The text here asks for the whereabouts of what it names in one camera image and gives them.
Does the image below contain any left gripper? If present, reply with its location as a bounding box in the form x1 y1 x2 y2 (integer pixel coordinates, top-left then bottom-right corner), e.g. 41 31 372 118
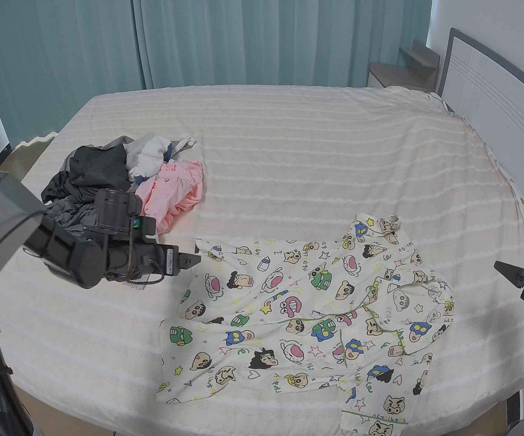
105 239 202 285

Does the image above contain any white printed pyjama top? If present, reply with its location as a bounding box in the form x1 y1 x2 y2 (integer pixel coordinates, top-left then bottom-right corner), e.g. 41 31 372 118
155 213 456 436

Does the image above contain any pile of clothes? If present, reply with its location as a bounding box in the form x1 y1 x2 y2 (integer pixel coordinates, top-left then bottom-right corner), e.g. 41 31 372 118
40 134 197 237

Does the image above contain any pink garment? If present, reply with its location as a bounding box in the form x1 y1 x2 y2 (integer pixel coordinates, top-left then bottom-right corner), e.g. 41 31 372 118
135 159 205 238

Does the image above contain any bed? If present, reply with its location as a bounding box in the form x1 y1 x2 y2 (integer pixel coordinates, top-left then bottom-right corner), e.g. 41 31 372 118
0 28 524 436

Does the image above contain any grey bedside table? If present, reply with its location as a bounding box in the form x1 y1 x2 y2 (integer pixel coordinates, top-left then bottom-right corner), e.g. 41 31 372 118
367 40 441 92

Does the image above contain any blue-green curtain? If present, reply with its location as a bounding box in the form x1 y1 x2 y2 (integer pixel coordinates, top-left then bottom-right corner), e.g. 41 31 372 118
0 0 435 149

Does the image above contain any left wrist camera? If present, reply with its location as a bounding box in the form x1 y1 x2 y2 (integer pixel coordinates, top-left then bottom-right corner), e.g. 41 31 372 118
128 215 157 246

